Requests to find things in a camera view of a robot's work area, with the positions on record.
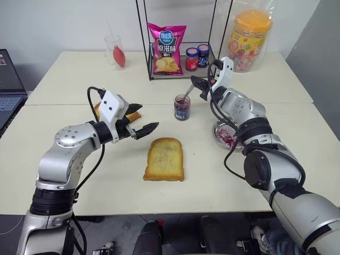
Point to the red bulb baster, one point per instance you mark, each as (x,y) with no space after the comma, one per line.
(118,55)

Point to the dark rounded shape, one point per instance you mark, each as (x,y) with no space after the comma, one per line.
(215,236)
(148,239)

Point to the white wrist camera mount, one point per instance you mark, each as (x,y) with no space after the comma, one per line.
(225,70)
(111,105)

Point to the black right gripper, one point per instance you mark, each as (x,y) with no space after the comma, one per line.
(213,85)

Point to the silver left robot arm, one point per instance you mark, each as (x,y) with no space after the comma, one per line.
(61,159)

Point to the orange-lidded plastic candy jar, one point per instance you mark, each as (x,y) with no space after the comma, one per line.
(249,42)

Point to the jam-stained glass dish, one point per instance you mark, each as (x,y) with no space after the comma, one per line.
(223,132)

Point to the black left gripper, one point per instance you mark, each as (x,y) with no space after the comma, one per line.
(122,129)

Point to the pink potato chips bag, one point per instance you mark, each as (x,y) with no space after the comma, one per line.
(166,50)

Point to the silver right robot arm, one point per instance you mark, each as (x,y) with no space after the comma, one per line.
(292,212)

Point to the black laptop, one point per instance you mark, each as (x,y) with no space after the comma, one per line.
(10,79)

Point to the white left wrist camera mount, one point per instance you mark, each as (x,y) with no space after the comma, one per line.
(111,105)

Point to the red jam jar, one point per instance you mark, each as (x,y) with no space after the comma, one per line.
(191,60)

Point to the white sneaker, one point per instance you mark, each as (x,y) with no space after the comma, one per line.
(259,236)

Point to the open glass jam jar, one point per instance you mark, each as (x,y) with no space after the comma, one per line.
(182,111)

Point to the toasted bread slice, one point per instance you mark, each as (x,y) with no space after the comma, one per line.
(134,117)
(164,159)

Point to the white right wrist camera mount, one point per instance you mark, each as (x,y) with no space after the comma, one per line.
(225,70)

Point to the blue jam jar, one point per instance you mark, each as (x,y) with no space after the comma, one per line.
(204,57)

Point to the clear glass cup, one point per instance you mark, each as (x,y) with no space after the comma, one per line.
(110,50)

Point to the blue jeans leg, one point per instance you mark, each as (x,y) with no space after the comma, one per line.
(277,243)

